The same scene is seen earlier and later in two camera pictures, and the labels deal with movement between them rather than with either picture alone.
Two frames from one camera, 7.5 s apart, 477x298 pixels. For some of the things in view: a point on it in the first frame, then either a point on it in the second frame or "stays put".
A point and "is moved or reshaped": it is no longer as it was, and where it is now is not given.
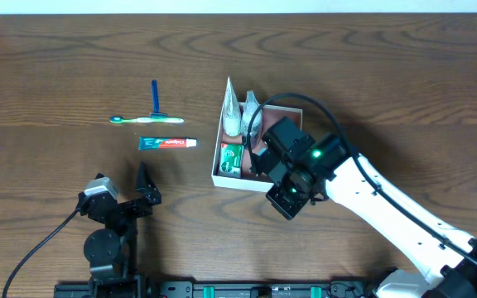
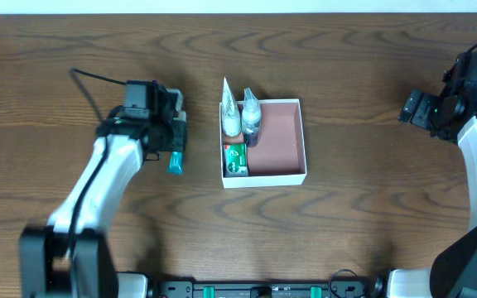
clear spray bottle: [252, 120] stays put
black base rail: [212, 289] stays put
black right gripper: [266, 158] → [419, 112]
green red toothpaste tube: [151, 143] is moved or reshaped
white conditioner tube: [232, 117] stays put
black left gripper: [127, 207] → [176, 135]
